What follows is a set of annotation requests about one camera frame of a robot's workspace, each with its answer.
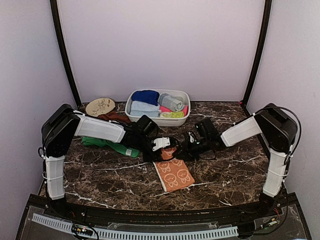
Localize black front table rail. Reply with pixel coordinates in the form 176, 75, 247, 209
23, 193, 302, 227

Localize pink rolled towel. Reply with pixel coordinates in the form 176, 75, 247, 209
159, 105, 188, 116

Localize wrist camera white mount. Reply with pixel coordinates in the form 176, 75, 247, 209
152, 137, 171, 152
187, 131, 198, 144

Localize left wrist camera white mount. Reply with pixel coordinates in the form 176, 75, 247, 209
152, 137, 171, 152

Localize orange bunny pattern towel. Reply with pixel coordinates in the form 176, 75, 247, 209
153, 147, 195, 192

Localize right black frame post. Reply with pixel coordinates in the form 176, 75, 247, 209
241, 0, 273, 108

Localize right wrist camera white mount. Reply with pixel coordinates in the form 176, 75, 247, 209
187, 131, 198, 144

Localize grey plastic basin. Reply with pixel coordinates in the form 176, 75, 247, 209
125, 89, 191, 127

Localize brown towel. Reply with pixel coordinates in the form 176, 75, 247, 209
98, 111, 131, 124

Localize light blue rolled towel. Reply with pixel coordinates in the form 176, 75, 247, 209
130, 100, 161, 118

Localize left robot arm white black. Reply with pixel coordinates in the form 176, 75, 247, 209
41, 104, 171, 218

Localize round beige embroidered cloth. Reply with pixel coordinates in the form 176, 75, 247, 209
85, 97, 116, 117

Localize grey rolled towel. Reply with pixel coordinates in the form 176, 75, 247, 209
157, 93, 185, 112

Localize green microfibre towel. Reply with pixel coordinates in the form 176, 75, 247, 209
82, 136, 140, 158

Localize white slotted cable duct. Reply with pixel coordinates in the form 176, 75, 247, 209
31, 213, 239, 240

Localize yellow green rolled towel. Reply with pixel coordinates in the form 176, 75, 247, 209
160, 111, 185, 119

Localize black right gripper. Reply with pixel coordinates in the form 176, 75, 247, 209
173, 136, 211, 161

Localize small electronics board with leds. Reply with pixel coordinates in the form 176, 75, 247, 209
71, 224, 94, 237

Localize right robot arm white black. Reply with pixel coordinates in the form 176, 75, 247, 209
173, 103, 301, 198

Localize black frame post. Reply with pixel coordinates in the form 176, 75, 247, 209
49, 0, 82, 108
241, 0, 273, 108

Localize dark blue rolled towel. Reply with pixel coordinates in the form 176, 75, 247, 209
131, 90, 160, 106

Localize left black frame post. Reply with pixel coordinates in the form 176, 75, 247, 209
49, 0, 82, 108

